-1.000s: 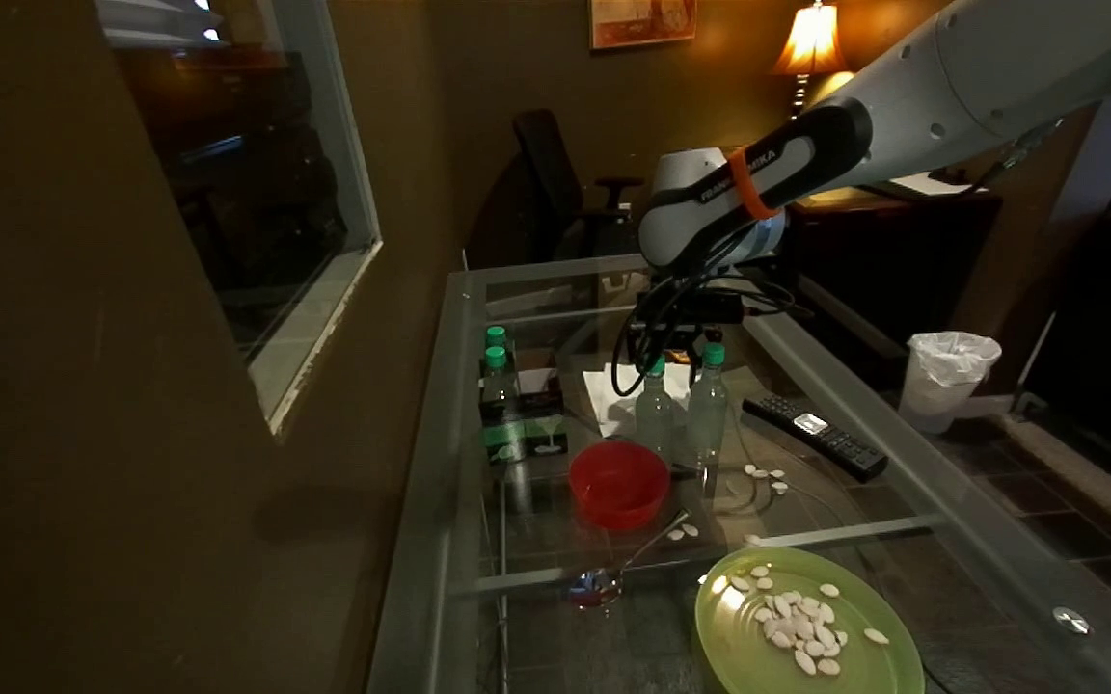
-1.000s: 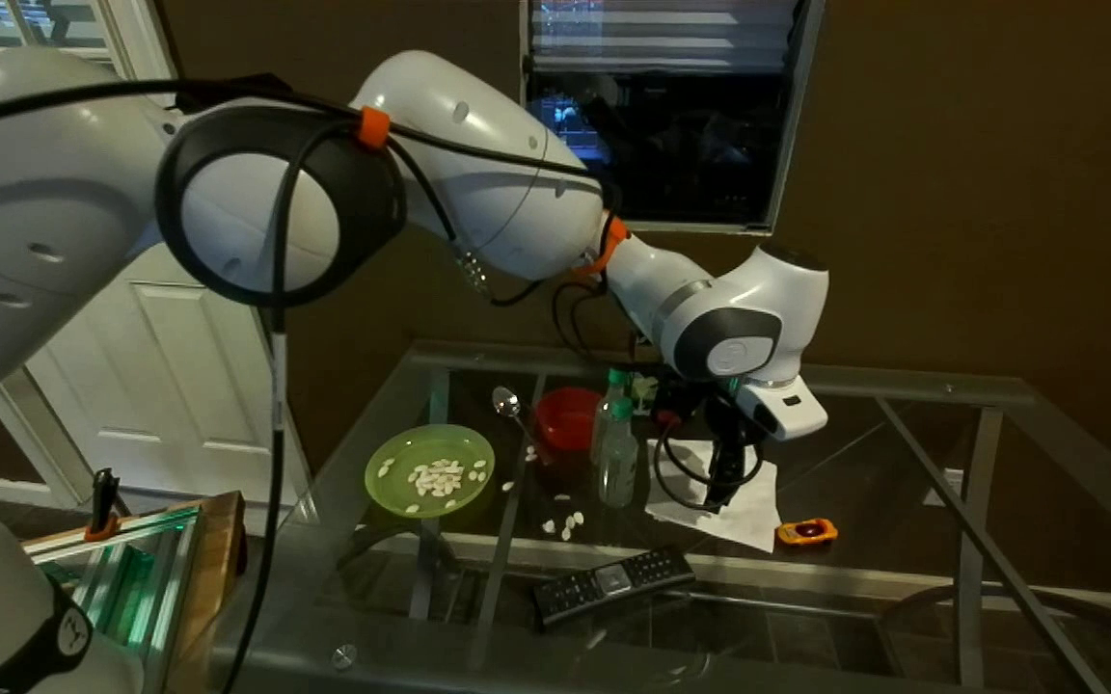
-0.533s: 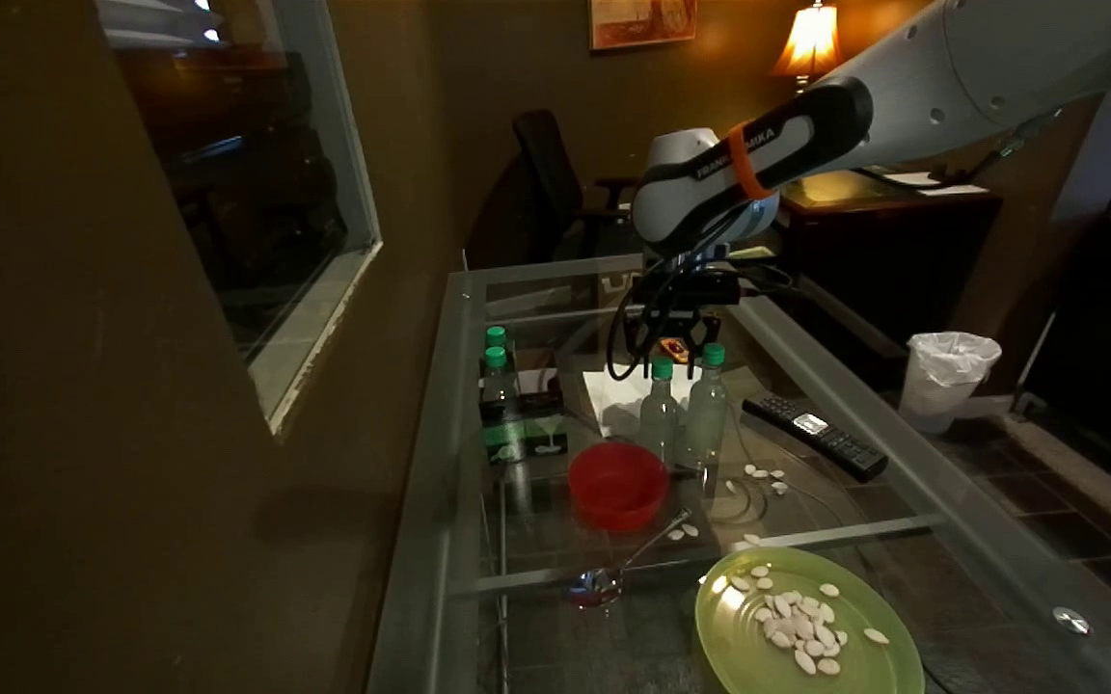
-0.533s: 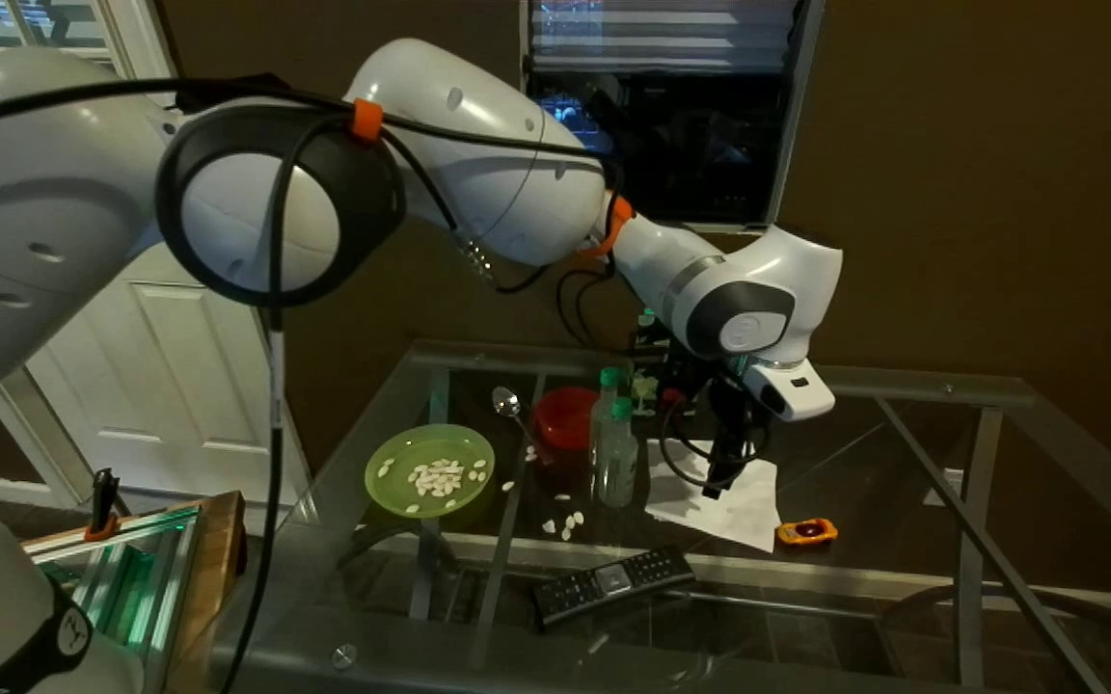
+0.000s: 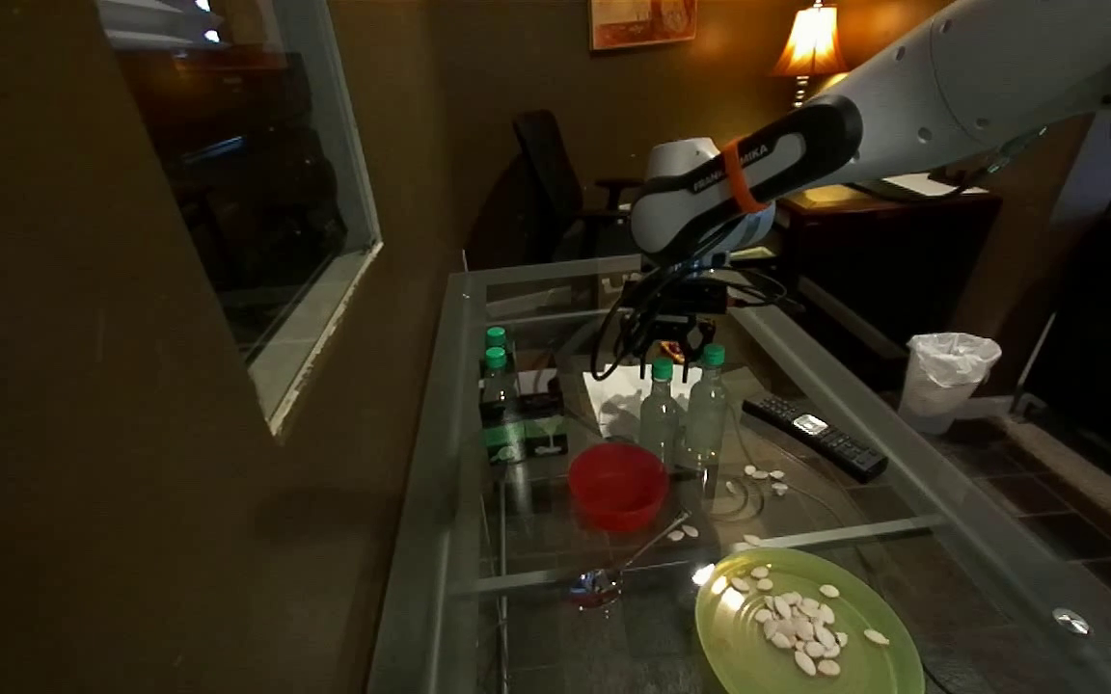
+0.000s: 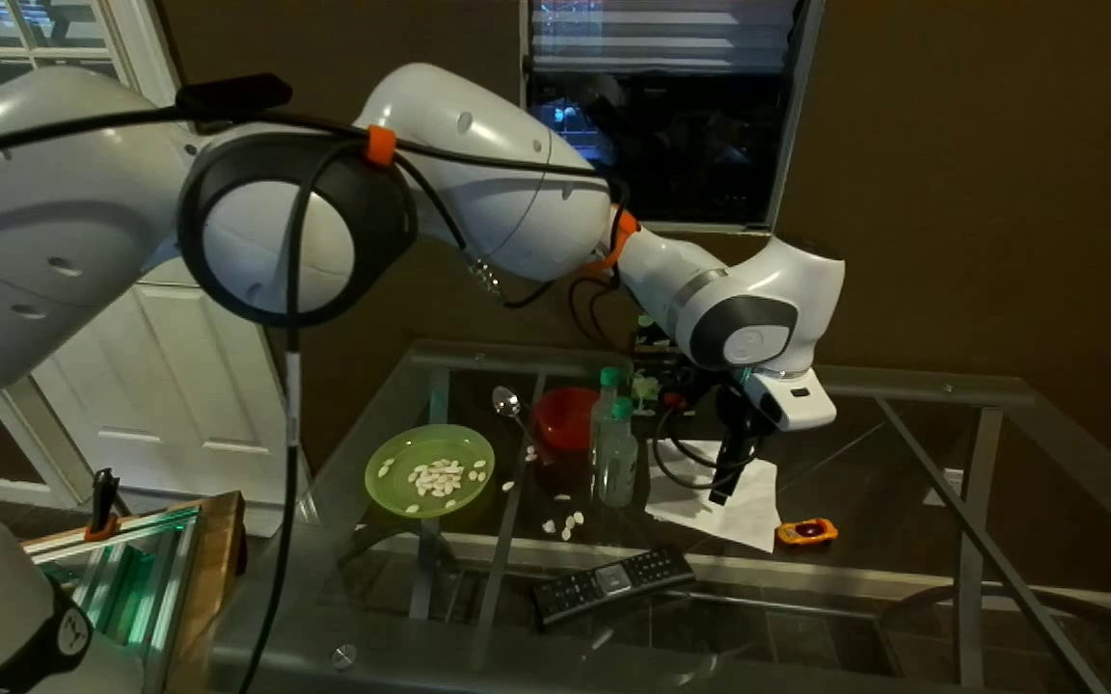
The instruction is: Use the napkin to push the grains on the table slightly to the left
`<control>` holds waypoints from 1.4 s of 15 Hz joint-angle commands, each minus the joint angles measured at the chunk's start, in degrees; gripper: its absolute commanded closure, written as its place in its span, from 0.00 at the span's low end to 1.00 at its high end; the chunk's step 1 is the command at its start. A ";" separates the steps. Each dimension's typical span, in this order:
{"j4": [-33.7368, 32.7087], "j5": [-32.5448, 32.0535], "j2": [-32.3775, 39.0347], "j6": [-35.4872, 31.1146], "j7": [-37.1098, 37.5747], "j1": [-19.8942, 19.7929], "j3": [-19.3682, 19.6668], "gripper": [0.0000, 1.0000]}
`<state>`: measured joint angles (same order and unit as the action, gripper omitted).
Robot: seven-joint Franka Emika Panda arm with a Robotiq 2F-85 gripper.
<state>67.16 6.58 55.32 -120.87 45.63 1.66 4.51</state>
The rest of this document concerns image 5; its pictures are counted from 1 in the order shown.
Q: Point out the metal spoon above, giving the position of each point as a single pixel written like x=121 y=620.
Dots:
x=639 y=552

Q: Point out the lit table lamp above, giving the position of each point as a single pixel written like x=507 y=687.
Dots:
x=810 y=40

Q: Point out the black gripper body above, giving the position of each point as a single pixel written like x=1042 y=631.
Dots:
x=683 y=297

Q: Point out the white trash bin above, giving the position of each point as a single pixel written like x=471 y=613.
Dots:
x=948 y=370

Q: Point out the white framed window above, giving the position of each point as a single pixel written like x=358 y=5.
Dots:
x=241 y=167

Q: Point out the white paper napkin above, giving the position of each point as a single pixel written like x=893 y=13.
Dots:
x=612 y=402

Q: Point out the black office chair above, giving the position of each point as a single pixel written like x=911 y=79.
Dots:
x=549 y=176

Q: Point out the green round plate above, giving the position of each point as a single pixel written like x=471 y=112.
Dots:
x=742 y=648

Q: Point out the white paper sheet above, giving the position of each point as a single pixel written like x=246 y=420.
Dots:
x=925 y=185

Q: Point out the framed wall picture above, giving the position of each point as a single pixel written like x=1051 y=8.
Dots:
x=639 y=19

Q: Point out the dark bottle green cap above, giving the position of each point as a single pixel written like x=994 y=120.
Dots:
x=496 y=386

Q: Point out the dark wooden desk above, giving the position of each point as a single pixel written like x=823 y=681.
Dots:
x=889 y=253

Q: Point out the black remote control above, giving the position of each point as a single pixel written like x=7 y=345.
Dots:
x=810 y=432

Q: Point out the black green bottle pack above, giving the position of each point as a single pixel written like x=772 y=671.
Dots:
x=539 y=432

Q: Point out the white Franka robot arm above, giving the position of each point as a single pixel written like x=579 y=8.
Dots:
x=966 y=90

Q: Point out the clear bottle green cap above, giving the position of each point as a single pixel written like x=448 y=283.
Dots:
x=706 y=411
x=662 y=418

